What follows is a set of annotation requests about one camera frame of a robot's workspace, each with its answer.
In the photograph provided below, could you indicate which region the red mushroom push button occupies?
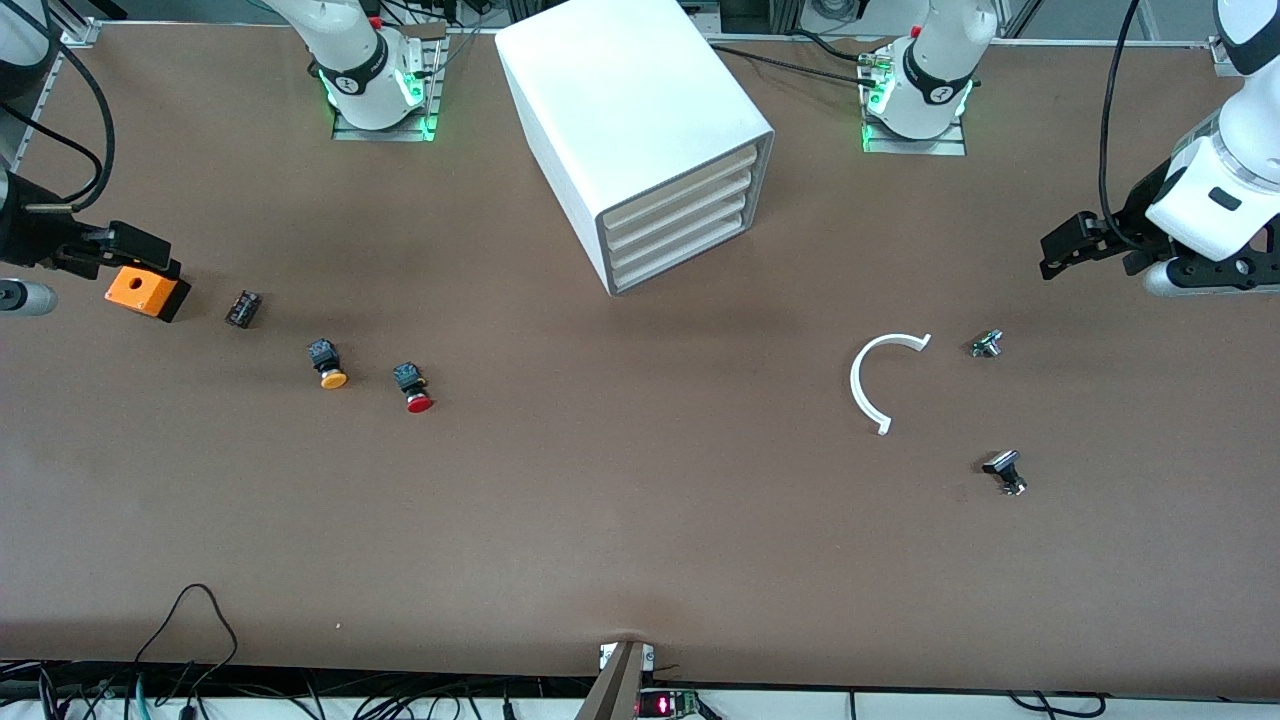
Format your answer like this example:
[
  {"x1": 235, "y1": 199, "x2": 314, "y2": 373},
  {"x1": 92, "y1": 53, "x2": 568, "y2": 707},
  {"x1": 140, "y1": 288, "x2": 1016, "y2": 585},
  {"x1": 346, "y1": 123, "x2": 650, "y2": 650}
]
[{"x1": 393, "y1": 362, "x2": 436, "y2": 415}]

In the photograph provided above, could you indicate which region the yellow mushroom push button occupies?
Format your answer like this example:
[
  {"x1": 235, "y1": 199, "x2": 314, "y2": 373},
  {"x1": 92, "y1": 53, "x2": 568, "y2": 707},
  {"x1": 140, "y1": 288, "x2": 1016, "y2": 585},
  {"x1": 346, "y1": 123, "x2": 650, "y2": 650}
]
[{"x1": 306, "y1": 339, "x2": 350, "y2": 390}]

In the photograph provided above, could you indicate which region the black square push button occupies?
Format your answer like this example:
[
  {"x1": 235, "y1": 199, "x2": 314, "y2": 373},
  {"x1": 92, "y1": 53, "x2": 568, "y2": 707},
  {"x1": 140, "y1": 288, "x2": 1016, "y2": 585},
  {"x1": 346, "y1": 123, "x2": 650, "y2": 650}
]
[{"x1": 981, "y1": 450, "x2": 1028, "y2": 497}]

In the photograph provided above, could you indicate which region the device with red display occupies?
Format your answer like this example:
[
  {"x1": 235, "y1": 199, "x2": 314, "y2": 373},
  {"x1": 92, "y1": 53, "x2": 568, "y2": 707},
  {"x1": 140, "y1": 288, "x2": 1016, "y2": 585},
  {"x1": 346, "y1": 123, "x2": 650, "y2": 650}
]
[{"x1": 637, "y1": 688, "x2": 701, "y2": 719}]

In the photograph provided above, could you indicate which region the brown angled bar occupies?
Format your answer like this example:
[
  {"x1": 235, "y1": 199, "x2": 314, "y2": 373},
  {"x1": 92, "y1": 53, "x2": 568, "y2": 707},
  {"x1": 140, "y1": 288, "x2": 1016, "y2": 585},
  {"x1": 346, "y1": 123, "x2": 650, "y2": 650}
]
[{"x1": 575, "y1": 641, "x2": 646, "y2": 720}]

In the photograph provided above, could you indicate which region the orange button enclosure box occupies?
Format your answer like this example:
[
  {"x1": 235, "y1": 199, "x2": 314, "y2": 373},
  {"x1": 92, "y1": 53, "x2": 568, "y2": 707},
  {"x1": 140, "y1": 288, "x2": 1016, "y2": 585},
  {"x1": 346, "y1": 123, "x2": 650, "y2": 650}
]
[{"x1": 104, "y1": 258, "x2": 192, "y2": 323}]

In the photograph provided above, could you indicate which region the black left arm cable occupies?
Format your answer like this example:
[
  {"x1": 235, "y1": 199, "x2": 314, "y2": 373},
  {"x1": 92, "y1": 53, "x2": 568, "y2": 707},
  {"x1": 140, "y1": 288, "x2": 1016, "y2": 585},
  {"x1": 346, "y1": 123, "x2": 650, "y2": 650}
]
[{"x1": 1098, "y1": 0, "x2": 1151, "y2": 251}]

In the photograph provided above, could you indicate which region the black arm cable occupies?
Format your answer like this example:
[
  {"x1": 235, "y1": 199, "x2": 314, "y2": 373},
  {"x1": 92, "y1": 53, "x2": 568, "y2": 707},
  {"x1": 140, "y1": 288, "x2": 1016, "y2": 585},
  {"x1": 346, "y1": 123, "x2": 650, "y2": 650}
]
[
  {"x1": 1098, "y1": 0, "x2": 1151, "y2": 251},
  {"x1": 25, "y1": 15, "x2": 117, "y2": 213}
]

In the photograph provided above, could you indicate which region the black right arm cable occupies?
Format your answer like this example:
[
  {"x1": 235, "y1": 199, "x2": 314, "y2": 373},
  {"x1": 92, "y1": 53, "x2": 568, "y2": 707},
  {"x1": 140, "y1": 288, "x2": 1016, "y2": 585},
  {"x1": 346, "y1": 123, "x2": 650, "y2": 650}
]
[{"x1": 25, "y1": 15, "x2": 117, "y2": 213}]

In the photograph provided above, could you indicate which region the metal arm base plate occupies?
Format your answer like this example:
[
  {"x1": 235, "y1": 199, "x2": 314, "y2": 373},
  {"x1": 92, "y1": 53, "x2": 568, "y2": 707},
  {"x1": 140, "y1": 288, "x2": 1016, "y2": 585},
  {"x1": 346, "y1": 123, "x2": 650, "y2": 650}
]
[
  {"x1": 332, "y1": 25, "x2": 448, "y2": 143},
  {"x1": 860, "y1": 40, "x2": 968, "y2": 157}
]

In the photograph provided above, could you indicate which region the white semicircular bracket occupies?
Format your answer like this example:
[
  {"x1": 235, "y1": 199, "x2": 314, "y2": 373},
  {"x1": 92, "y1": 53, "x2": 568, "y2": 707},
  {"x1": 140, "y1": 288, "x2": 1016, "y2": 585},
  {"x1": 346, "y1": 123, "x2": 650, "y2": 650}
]
[{"x1": 850, "y1": 332, "x2": 933, "y2": 437}]

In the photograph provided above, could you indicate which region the thin black looped cable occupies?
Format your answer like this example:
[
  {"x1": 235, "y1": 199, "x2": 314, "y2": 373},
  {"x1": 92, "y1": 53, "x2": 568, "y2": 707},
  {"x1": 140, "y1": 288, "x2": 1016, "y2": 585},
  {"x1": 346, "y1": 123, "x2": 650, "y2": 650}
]
[{"x1": 130, "y1": 584, "x2": 241, "y2": 701}]

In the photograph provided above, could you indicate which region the black cable on table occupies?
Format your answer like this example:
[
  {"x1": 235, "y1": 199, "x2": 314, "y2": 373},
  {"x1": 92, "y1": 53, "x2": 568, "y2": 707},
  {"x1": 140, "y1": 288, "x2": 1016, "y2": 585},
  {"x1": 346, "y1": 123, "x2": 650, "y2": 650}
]
[{"x1": 712, "y1": 44, "x2": 869, "y2": 87}]

